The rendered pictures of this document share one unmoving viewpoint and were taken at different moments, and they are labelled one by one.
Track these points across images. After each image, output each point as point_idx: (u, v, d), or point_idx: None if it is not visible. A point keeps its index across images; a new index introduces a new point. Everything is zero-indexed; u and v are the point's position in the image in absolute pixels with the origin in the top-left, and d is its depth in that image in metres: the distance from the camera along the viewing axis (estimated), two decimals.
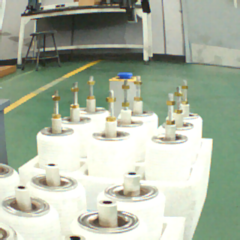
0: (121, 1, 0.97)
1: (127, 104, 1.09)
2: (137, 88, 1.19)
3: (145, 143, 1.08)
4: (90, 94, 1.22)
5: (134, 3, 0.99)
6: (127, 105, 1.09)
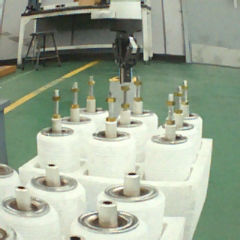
0: (128, 59, 1.02)
1: (127, 105, 1.09)
2: (137, 88, 1.19)
3: None
4: (90, 94, 1.22)
5: (132, 59, 1.06)
6: (127, 106, 1.09)
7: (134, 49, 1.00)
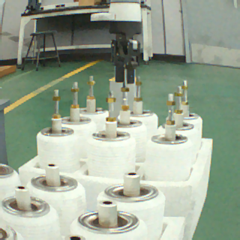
0: (130, 58, 1.01)
1: (124, 108, 1.08)
2: (137, 88, 1.19)
3: (138, 145, 1.06)
4: (90, 94, 1.22)
5: (135, 61, 1.04)
6: (124, 109, 1.08)
7: (135, 44, 1.00)
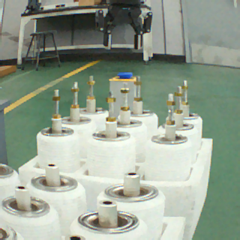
0: (149, 25, 1.07)
1: (129, 109, 1.08)
2: (137, 88, 1.19)
3: (143, 144, 1.07)
4: (90, 94, 1.22)
5: (135, 28, 1.08)
6: (128, 109, 1.09)
7: (150, 14, 1.08)
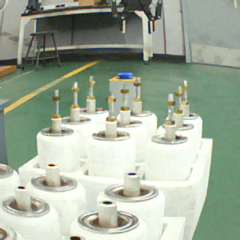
0: (112, 11, 1.15)
1: (123, 108, 1.09)
2: (136, 89, 1.19)
3: (142, 145, 1.07)
4: (90, 94, 1.22)
5: (124, 14, 1.14)
6: (123, 109, 1.09)
7: (110, 1, 1.13)
